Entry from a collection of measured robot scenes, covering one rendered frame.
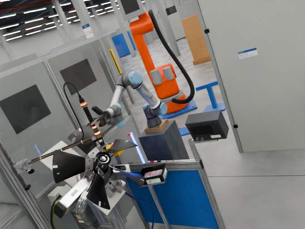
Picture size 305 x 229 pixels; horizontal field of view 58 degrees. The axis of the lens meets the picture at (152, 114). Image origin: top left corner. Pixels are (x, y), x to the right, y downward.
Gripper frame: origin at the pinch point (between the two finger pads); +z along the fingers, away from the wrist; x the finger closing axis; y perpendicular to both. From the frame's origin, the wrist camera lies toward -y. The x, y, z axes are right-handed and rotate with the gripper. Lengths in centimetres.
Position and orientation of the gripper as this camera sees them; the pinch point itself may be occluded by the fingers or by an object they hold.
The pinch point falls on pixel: (89, 123)
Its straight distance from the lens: 208.8
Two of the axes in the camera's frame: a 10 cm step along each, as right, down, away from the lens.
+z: -4.9, 4.4, -7.5
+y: 3.5, 8.9, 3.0
